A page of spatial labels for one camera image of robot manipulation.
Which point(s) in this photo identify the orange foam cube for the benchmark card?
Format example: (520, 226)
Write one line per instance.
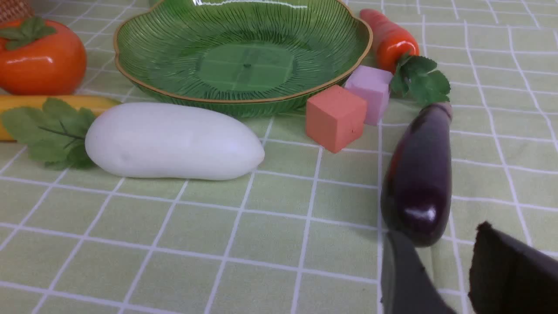
(335, 118)

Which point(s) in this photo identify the white toy radish with leaves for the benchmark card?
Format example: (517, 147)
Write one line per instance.
(136, 139)

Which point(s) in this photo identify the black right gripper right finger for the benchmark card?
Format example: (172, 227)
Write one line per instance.
(509, 277)

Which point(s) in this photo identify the pink foam cube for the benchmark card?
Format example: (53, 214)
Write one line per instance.
(372, 85)

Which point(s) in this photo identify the yellow toy banana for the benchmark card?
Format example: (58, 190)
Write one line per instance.
(97, 104)

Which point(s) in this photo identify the purple toy eggplant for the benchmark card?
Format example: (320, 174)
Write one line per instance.
(417, 187)

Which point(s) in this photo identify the orange toy carrot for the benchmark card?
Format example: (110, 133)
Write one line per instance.
(395, 49)

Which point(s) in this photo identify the green glass leaf plate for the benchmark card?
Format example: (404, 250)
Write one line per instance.
(243, 58)

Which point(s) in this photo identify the woven wicker basket green lining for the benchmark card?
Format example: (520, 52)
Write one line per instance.
(14, 10)

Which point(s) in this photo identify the orange toy persimmon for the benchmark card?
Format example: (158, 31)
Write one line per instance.
(40, 57)

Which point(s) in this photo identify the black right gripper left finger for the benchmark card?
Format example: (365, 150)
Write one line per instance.
(405, 285)

